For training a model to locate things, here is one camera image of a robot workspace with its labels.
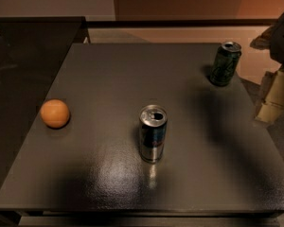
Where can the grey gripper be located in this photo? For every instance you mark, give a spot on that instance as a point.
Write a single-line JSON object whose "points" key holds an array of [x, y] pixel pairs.
{"points": [[272, 107]]}

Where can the silver blue redbull can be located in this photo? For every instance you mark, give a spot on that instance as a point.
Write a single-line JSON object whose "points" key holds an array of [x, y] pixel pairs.
{"points": [[152, 131]]}

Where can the green soda can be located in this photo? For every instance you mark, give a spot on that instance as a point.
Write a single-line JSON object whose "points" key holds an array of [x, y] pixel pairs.
{"points": [[225, 64]]}

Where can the orange fruit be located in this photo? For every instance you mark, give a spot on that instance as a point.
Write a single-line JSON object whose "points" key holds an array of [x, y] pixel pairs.
{"points": [[55, 113]]}

